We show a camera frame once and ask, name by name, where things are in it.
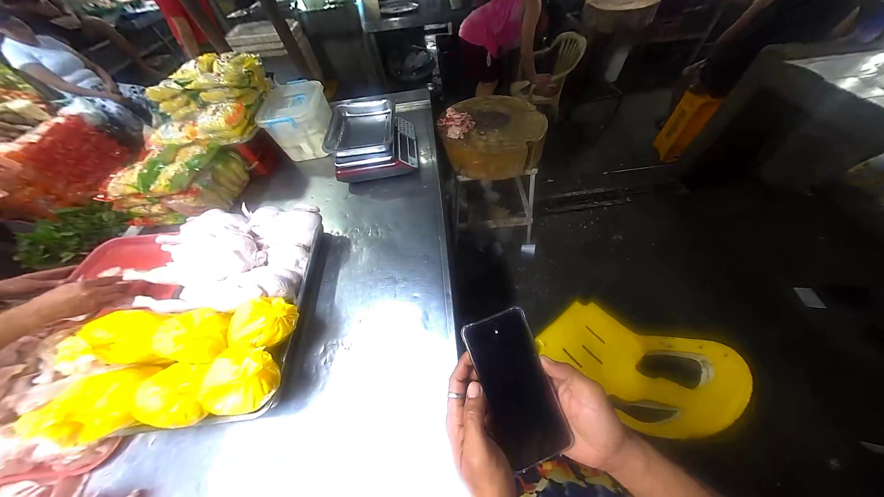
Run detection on wooden tree stump block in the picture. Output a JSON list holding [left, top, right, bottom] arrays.
[[583, 0, 662, 34]]

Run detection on person's right hand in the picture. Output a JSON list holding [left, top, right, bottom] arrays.
[[539, 355, 631, 473]]

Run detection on pile of yellow plastic bags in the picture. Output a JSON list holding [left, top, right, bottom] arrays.
[[14, 297, 300, 448]]

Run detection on white wooden stand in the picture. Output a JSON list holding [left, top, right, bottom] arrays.
[[453, 168, 539, 243]]

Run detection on round wooden chopping block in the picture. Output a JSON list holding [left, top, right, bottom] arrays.
[[437, 95, 549, 182]]

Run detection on black smartphone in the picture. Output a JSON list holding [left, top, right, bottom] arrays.
[[461, 307, 575, 474]]

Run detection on large metal tray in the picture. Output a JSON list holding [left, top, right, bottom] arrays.
[[104, 214, 325, 437]]

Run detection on white foam box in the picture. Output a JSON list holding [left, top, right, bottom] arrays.
[[224, 18, 305, 59]]

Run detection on clear plastic container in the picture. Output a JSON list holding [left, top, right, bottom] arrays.
[[255, 79, 333, 162]]

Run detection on beige plastic chair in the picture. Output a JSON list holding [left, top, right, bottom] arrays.
[[511, 32, 588, 121]]

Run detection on pile of raw chicken pieces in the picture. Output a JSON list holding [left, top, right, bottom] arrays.
[[0, 315, 91, 476]]

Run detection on grey concrete counter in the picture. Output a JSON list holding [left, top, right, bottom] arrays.
[[680, 43, 884, 191]]

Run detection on person's left hand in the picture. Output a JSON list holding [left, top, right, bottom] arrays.
[[446, 351, 518, 497]]

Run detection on pile of raw meat scraps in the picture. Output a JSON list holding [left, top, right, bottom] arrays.
[[437, 108, 476, 139]]

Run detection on digital scale with metal pan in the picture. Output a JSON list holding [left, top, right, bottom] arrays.
[[322, 98, 420, 185]]

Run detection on orange-yellow plastic crate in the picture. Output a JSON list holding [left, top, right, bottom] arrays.
[[653, 84, 725, 164]]

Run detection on pile of whole raw chickens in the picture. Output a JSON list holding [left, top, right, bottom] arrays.
[[123, 203, 323, 312]]

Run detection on pink plastic basin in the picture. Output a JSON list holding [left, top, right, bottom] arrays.
[[0, 435, 125, 485]]

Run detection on red plastic crate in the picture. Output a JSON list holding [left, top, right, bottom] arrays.
[[235, 131, 280, 178]]

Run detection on pile of red bagged vegetables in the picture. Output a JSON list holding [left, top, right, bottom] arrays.
[[0, 114, 132, 222]]

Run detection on red plastic tray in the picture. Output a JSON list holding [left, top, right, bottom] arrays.
[[69, 231, 184, 302]]

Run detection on yellow plastic chair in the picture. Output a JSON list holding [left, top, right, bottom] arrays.
[[536, 300, 754, 440]]

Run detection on bunch of green leaves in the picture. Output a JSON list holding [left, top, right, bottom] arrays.
[[14, 203, 134, 270]]

